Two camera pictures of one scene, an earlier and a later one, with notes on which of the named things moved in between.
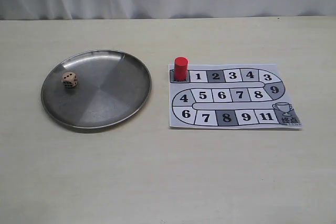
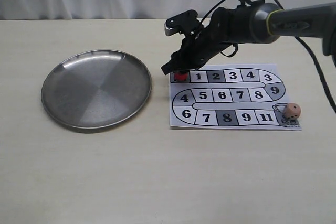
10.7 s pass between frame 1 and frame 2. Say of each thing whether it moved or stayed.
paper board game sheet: stayed
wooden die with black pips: moved
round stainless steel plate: stayed
